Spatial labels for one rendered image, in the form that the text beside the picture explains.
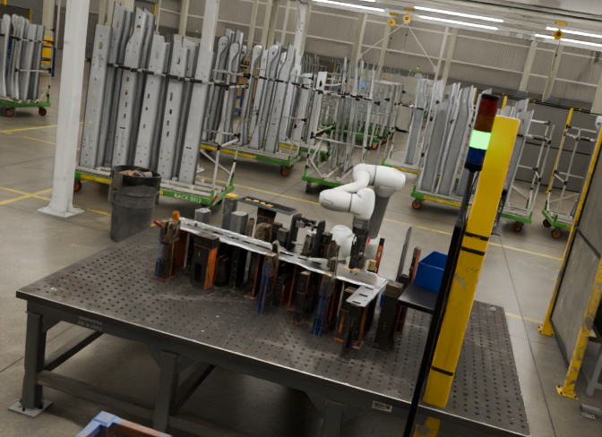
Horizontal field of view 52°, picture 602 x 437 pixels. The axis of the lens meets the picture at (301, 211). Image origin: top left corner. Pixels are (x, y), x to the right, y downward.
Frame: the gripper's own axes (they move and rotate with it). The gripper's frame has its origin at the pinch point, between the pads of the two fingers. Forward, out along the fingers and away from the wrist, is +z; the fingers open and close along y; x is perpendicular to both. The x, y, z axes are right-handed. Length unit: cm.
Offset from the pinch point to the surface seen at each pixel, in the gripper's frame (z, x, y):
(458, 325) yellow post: -3, 65, 53
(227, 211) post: 1, -96, -30
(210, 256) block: 14, -76, 20
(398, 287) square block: 0.9, 30.0, 16.8
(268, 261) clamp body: 6.1, -40.2, 21.9
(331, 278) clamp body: 3.9, -3.2, 24.7
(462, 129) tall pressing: -33, -45, -705
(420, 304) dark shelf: 3.6, 43.4, 22.5
